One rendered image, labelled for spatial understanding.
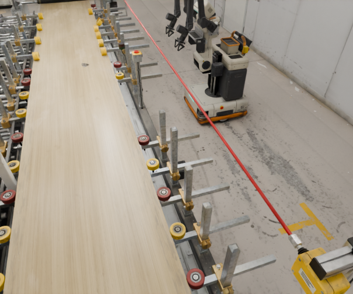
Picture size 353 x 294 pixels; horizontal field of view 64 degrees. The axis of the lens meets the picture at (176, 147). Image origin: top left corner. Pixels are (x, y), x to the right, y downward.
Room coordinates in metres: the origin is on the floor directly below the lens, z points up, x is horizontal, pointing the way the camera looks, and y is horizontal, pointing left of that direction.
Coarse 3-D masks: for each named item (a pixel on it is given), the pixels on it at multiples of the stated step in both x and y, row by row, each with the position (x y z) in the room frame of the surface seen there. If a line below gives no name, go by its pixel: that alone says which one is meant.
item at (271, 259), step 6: (264, 258) 0.67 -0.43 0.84; (270, 258) 0.67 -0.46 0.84; (246, 264) 0.64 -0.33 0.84; (252, 264) 0.64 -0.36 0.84; (258, 264) 0.64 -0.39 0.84; (264, 264) 0.64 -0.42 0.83; (240, 270) 0.61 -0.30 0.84; (246, 270) 0.61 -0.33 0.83; (210, 276) 0.58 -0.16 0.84; (204, 282) 0.55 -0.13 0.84; (210, 282) 0.56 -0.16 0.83
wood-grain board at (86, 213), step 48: (48, 48) 3.08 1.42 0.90; (96, 48) 3.08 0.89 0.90; (48, 96) 2.06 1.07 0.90; (96, 96) 2.06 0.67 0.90; (48, 144) 1.44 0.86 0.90; (96, 144) 1.44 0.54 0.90; (48, 192) 1.02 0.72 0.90; (96, 192) 1.02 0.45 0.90; (144, 192) 1.02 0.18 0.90; (48, 240) 0.73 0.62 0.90; (96, 240) 0.73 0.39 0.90; (144, 240) 0.73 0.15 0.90; (48, 288) 0.50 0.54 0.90; (96, 288) 0.50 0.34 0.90; (144, 288) 0.50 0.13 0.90
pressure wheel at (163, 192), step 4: (160, 188) 1.05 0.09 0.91; (164, 188) 1.05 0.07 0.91; (168, 188) 1.05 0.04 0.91; (156, 192) 1.02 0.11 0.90; (160, 192) 1.02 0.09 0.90; (164, 192) 1.02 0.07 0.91; (168, 192) 1.02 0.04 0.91; (160, 196) 0.99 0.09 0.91; (164, 196) 0.99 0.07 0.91; (168, 196) 0.99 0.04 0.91; (160, 200) 0.99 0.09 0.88; (164, 200) 0.98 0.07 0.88
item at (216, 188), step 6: (216, 186) 1.13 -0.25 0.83; (222, 186) 1.13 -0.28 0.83; (228, 186) 1.14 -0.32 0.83; (192, 192) 1.08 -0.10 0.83; (198, 192) 1.08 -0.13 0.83; (204, 192) 1.09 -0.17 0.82; (210, 192) 1.10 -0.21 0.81; (174, 198) 1.04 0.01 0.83; (180, 198) 1.04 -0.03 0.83; (192, 198) 1.06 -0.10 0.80; (162, 204) 1.00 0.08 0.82; (168, 204) 1.01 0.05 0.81
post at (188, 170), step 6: (186, 168) 1.02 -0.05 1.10; (192, 168) 1.02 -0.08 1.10; (186, 174) 1.01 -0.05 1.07; (192, 174) 1.01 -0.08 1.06; (186, 180) 1.00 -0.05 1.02; (192, 180) 1.01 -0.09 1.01; (186, 186) 1.00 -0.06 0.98; (186, 192) 1.00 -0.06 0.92; (186, 198) 1.01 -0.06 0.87; (186, 210) 1.01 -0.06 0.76
